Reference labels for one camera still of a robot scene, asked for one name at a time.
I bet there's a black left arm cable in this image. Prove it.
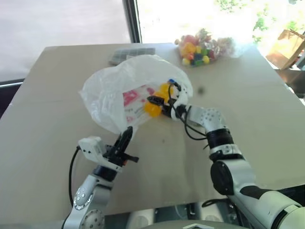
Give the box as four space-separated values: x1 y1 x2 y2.
68 145 81 208

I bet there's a clear bag of colourful toys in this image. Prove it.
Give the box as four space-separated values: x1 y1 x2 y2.
174 28 251 68

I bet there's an orange-yellow plastic toy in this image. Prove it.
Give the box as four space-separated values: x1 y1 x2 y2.
158 82 171 99

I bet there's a dark window frame post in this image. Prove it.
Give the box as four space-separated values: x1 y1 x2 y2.
122 0 144 44

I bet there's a dark furniture piece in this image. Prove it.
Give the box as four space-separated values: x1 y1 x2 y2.
281 68 305 107

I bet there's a brown cardboard box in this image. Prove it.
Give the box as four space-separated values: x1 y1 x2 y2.
265 29 305 70

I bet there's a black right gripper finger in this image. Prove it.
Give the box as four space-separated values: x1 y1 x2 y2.
146 94 169 105

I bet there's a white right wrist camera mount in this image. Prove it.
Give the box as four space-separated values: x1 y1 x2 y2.
169 82 192 120

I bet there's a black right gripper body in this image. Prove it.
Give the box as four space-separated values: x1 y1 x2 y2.
160 99 179 119

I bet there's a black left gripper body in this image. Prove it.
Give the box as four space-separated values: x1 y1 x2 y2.
103 144 140 167

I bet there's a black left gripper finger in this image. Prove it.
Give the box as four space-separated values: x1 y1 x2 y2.
113 132 126 155
121 126 133 155

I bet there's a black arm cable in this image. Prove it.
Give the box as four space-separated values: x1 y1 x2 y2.
167 82 211 151
68 145 81 208

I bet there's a white translucent plastic bag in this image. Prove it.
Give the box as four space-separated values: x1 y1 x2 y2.
78 54 194 135

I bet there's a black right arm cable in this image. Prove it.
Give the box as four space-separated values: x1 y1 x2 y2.
167 82 211 151

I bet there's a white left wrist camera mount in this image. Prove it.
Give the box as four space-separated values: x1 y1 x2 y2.
78 135 122 171

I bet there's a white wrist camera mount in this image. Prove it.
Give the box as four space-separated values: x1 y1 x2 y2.
78 135 122 171
169 82 192 120

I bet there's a bright yellow plastic toy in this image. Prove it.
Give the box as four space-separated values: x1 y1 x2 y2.
143 101 163 118

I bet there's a grey compartment tray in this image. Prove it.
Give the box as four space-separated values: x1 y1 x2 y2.
109 47 156 66

